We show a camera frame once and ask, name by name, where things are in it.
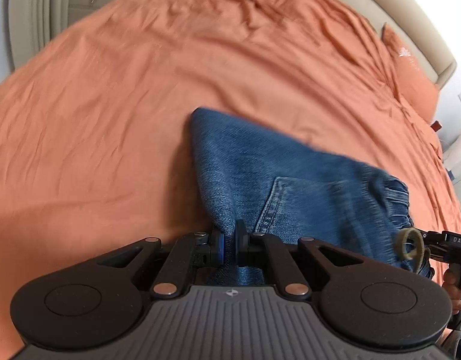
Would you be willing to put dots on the beige pleated curtain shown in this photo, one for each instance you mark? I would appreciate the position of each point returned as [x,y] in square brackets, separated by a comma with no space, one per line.
[32,24]

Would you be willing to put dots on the dark red cup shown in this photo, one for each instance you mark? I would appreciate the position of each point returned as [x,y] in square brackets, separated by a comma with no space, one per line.
[436,126]

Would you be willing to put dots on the white alpaca plush toy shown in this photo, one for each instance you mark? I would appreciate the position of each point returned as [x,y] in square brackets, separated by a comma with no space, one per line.
[452,158]

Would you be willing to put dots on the person right hand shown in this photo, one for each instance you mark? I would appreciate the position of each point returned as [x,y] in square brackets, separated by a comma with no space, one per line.
[453,289]

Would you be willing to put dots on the beige upholstered headboard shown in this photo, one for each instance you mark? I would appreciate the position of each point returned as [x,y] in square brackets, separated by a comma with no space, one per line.
[411,19]

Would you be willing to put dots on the blue denim jeans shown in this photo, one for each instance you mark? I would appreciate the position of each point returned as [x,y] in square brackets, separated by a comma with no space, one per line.
[279,186]

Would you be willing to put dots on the orange pillow right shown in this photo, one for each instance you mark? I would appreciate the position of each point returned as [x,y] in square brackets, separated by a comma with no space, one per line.
[414,85]

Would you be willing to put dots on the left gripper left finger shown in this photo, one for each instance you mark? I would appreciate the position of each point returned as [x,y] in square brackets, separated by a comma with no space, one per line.
[189,254]

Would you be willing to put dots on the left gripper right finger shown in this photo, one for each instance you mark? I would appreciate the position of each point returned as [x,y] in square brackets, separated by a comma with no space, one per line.
[268,253]

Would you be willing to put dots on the orange bed duvet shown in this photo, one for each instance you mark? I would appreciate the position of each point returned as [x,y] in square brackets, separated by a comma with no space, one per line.
[95,148]

